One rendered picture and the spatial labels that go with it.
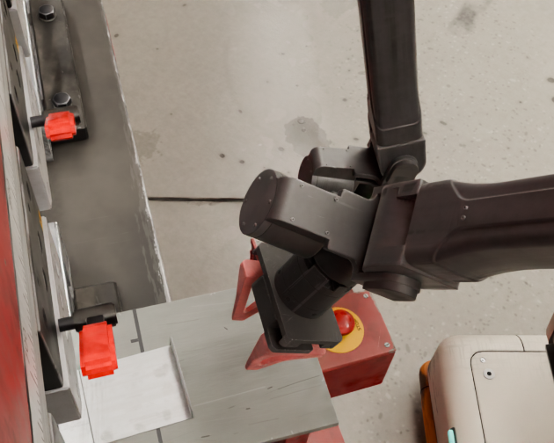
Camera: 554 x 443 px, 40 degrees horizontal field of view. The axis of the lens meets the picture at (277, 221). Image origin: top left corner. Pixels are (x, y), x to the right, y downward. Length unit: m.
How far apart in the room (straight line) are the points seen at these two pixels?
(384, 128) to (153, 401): 0.40
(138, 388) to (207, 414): 0.08
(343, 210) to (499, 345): 1.17
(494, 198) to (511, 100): 2.12
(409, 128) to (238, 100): 1.56
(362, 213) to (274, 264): 0.13
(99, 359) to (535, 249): 0.27
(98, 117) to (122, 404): 0.53
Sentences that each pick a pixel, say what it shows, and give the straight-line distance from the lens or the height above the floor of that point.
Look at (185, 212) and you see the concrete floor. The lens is 2.16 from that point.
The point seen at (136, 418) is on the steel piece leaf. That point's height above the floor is 1.00.
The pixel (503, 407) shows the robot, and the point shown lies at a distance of 1.69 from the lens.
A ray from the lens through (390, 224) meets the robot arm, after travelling 0.58.
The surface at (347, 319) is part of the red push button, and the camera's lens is 1.09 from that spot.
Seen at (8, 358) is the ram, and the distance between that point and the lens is 0.36.
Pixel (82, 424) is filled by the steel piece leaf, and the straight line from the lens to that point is 0.82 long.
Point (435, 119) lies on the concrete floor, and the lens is 2.48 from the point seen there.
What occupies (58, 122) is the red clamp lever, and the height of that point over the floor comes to 1.32.
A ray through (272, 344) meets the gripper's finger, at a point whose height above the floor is 1.15.
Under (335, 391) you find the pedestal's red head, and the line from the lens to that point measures 1.17.
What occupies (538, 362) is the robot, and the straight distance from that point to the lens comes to 1.76.
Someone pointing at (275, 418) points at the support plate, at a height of 1.00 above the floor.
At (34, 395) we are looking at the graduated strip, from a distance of 0.42.
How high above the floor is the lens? 1.76
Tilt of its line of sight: 55 degrees down
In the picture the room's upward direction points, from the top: 6 degrees clockwise
